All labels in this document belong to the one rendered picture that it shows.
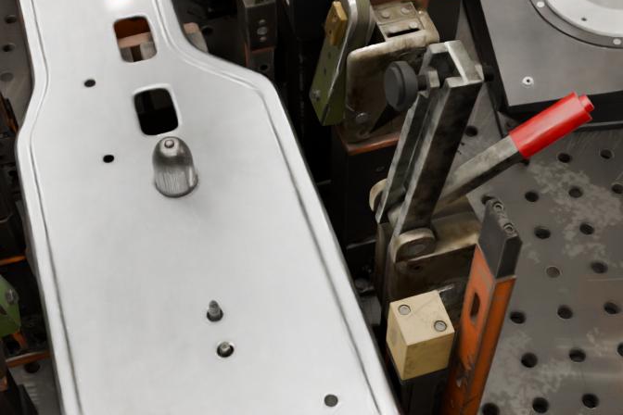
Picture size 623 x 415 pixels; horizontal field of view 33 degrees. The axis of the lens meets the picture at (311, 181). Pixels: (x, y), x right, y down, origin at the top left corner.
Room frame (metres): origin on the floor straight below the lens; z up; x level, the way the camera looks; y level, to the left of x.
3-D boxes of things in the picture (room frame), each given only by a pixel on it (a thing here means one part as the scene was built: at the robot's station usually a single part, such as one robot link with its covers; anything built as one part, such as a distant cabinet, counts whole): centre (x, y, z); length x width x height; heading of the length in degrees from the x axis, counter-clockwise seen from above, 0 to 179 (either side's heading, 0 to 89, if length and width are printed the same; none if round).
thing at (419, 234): (0.40, -0.07, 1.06); 0.03 x 0.01 x 0.03; 107
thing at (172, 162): (0.50, 0.11, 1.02); 0.03 x 0.03 x 0.07
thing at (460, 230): (0.43, -0.09, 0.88); 0.07 x 0.06 x 0.35; 107
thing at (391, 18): (0.60, -0.06, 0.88); 0.11 x 0.09 x 0.37; 107
